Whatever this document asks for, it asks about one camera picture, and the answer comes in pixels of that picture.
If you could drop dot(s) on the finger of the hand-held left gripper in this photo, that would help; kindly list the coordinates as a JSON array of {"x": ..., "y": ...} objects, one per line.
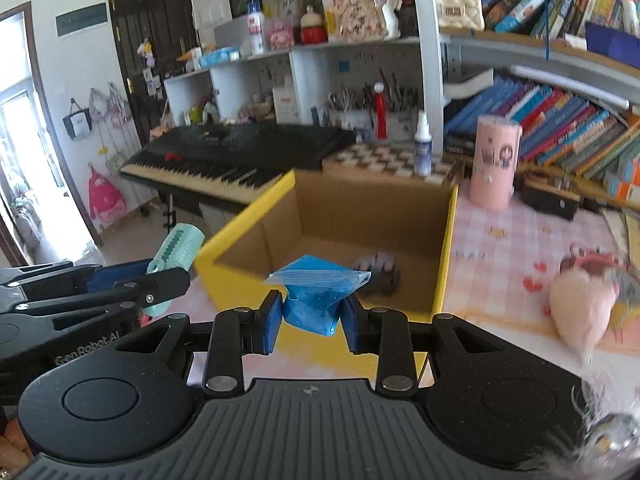
[
  {"x": 160, "y": 282},
  {"x": 115, "y": 275}
]

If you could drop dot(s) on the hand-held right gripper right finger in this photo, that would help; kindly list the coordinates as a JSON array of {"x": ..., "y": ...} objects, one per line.
[{"x": 355, "y": 330}]

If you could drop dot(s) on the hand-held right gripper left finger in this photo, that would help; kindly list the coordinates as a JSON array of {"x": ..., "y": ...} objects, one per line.
[{"x": 271, "y": 325}]

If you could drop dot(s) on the blue plastic pouch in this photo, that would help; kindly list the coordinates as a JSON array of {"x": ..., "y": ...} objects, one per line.
[{"x": 310, "y": 305}]

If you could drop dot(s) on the grey toy car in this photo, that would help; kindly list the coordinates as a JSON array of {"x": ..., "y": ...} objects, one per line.
[{"x": 380, "y": 277}]

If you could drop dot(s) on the yellow cardboard box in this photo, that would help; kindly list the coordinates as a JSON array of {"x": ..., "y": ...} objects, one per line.
[{"x": 350, "y": 220}]

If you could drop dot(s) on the pink plush toy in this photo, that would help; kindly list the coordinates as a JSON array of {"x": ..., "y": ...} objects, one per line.
[{"x": 580, "y": 305}]

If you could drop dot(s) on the black keyboard stand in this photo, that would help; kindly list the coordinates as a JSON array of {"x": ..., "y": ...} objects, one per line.
[{"x": 168, "y": 215}]

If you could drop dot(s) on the pink backpack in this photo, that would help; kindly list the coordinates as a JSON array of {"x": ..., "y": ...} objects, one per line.
[{"x": 105, "y": 200}]

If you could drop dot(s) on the black electronic keyboard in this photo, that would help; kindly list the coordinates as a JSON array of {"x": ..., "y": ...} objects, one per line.
[{"x": 225, "y": 147}]

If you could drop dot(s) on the dark blue tote bag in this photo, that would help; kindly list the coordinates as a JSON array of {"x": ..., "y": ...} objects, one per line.
[{"x": 77, "y": 122}]

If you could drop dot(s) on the brown white chessboard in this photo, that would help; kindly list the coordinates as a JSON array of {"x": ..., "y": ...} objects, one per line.
[{"x": 370, "y": 157}]

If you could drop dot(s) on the white blue spray bottle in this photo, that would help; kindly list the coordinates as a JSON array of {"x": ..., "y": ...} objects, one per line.
[{"x": 422, "y": 152}]

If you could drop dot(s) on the pink cylinder container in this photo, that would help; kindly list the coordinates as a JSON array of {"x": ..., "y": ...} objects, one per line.
[{"x": 492, "y": 175}]

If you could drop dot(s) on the white pen holder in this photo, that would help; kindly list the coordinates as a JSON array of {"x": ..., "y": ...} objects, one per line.
[
  {"x": 350, "y": 117},
  {"x": 400, "y": 127}
]

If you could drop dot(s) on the white shelf unit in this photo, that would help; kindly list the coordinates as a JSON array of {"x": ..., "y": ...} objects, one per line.
[{"x": 235, "y": 85}]

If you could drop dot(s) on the white box with red label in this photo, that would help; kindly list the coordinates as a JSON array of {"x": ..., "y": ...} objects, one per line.
[{"x": 286, "y": 105}]

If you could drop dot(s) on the red tassel pen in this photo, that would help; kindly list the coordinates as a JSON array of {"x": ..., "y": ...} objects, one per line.
[{"x": 380, "y": 110}]

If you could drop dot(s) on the blue tissue pack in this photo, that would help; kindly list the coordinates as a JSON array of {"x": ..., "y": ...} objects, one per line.
[{"x": 220, "y": 56}]

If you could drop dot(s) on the dark brown case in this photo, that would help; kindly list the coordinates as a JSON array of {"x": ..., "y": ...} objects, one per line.
[{"x": 550, "y": 200}]

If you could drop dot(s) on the dark wooden door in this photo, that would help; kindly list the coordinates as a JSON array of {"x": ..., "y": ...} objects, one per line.
[{"x": 150, "y": 10}]

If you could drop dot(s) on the grey fluffy sleeve cuff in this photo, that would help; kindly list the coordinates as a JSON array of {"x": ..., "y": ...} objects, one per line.
[{"x": 600, "y": 440}]

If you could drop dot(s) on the white bottle with red label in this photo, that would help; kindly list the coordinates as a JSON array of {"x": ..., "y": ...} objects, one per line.
[{"x": 256, "y": 30}]

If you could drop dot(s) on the small pink box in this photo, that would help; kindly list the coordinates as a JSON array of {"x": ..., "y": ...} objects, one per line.
[{"x": 281, "y": 37}]

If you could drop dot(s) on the white shelf pole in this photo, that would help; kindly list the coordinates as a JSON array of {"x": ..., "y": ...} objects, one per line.
[{"x": 427, "y": 60}]

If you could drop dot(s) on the red white doll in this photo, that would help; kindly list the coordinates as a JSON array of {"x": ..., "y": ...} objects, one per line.
[{"x": 313, "y": 30}]

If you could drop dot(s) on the orange white small box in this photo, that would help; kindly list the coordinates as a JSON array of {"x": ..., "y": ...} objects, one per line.
[{"x": 622, "y": 185}]

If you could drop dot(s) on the yellow bottle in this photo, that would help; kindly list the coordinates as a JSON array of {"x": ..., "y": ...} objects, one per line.
[{"x": 329, "y": 20}]

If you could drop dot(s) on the floral cat figure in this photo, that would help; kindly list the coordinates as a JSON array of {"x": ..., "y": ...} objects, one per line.
[{"x": 360, "y": 10}]

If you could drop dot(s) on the dark blue box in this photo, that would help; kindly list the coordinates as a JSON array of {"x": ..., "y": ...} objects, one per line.
[{"x": 612, "y": 45}]

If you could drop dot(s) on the green wall sign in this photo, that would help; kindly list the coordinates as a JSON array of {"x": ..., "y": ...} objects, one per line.
[{"x": 82, "y": 20}]

